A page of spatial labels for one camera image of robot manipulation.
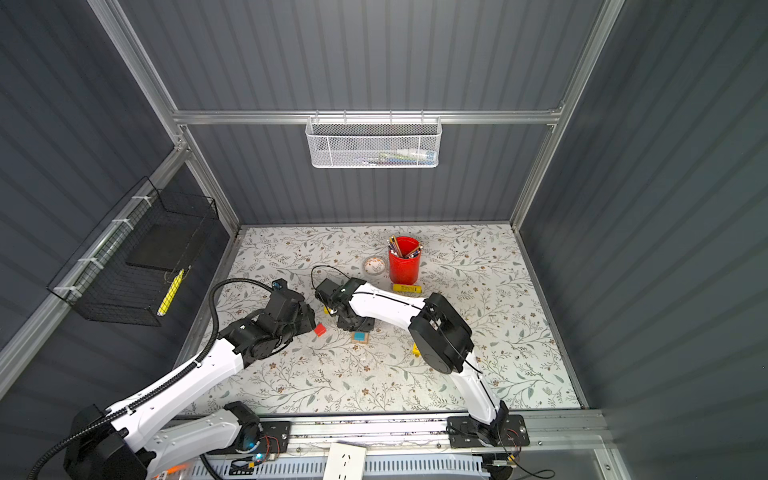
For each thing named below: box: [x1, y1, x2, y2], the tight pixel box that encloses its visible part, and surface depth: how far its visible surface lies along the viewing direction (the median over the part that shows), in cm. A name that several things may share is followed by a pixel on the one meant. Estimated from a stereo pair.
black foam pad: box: [125, 222, 201, 271], surface depth 77 cm
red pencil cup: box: [386, 235, 423, 286], surface depth 99 cm
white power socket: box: [323, 442, 367, 480], surface depth 69 cm
